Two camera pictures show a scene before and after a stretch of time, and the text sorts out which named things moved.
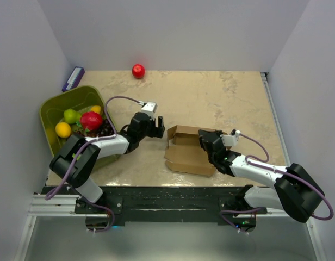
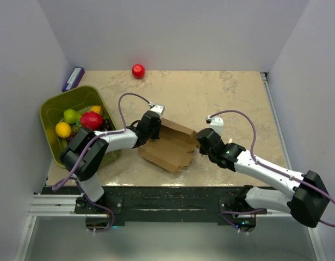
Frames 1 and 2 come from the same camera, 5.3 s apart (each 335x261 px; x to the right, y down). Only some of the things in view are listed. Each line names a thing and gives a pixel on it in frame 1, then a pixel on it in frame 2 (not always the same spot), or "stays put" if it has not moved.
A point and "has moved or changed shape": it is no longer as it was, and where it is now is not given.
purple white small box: [74, 79] stays put
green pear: [71, 117] stays put
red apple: [138, 70] stays put
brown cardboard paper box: [185, 154] has moved or changed shape
